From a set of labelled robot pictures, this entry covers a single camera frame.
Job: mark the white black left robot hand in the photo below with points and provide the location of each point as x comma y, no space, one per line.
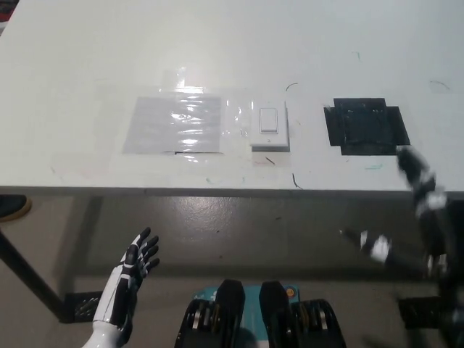
119,286

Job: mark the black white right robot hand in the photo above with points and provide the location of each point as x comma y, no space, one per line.
431,203

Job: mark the white rocker light switch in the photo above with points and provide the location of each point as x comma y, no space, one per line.
270,127

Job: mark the black tape patch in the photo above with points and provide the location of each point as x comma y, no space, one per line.
366,125

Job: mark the dark shoe with tan sole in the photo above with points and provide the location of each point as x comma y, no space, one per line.
14,208

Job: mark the grey taped paper sheet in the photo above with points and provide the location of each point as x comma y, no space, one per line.
156,127

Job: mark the clear plastic film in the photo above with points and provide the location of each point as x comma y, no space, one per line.
237,119

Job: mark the red black background object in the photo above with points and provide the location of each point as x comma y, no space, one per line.
7,9

